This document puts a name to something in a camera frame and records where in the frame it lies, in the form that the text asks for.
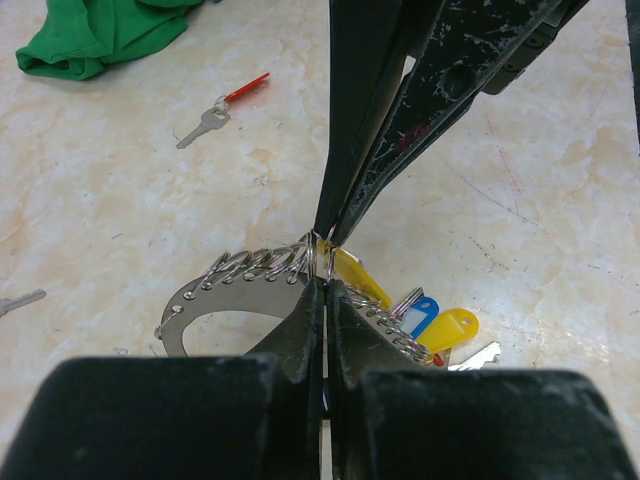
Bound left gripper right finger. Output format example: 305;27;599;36
326;281;637;479

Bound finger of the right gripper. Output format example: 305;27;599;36
332;0;560;245
313;0;446;234

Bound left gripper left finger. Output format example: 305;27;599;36
0;277;326;480

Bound large keyring with tagged keys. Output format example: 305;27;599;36
153;234;504;374

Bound green cloth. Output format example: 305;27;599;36
16;0;202;81

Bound key with red tag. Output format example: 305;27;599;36
0;289;47;317

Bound key with red fob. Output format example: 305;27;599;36
176;72;271;150

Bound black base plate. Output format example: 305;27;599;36
625;0;640;130

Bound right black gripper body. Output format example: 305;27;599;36
482;0;588;95

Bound key with yellow tag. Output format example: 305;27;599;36
315;236;391;309

